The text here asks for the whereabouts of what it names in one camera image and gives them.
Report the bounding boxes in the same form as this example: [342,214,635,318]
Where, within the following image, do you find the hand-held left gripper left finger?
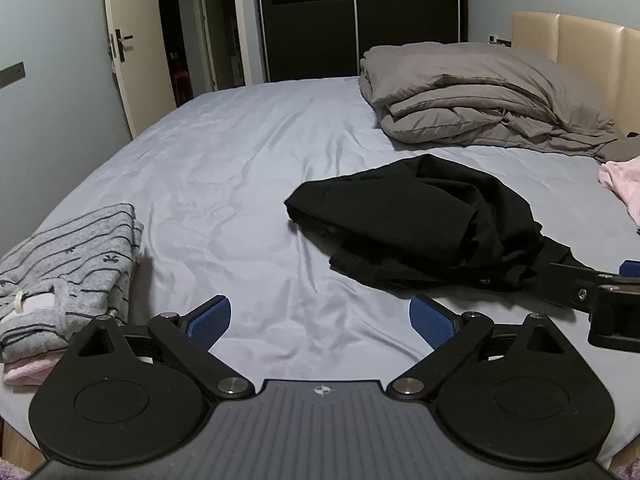
[65,296,253,399]

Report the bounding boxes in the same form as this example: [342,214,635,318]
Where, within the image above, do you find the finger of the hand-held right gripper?
[542,261,621,311]
[617,259,640,286]

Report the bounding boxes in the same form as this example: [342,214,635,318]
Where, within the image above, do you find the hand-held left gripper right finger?
[387,296,576,401]

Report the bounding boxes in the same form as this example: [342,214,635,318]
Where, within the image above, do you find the black pants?
[284,154,601,293]

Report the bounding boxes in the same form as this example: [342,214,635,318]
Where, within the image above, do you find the crumpled pink garment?
[598,156,640,226]

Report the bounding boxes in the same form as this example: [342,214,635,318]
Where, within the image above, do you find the taupe cloth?
[595,135,640,165]

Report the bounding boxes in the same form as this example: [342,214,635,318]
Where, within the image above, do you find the bed with light blue sheet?
[0,76,640,471]

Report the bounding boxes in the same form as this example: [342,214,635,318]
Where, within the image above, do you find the grey striped folded garment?
[0,203,145,351]

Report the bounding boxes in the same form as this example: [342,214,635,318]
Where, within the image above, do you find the pink folded garment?
[4,345,68,387]

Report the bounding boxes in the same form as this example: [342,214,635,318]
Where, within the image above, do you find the grey folded duvet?
[359,42,621,153]

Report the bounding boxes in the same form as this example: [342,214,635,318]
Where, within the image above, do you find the beige padded headboard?
[512,10,640,136]

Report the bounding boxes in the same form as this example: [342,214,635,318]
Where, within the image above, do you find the red stool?
[172,70,194,107]

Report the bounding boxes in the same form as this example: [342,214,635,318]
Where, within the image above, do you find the cream door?
[102,0,177,140]

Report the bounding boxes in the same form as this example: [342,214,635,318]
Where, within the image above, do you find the dark sliding wardrobe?
[250,0,469,83]

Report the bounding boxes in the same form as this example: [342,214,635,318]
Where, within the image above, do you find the black door handle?
[109,29,135,64]

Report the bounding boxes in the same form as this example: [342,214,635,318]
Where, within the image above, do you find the grey wall plate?
[0,61,26,87]

